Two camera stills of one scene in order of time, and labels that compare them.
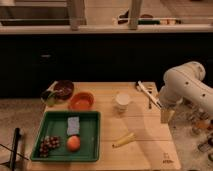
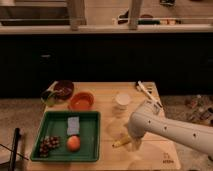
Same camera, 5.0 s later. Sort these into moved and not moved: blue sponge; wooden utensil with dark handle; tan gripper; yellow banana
Moved: tan gripper
Not moved: yellow banana; wooden utensil with dark handle; blue sponge
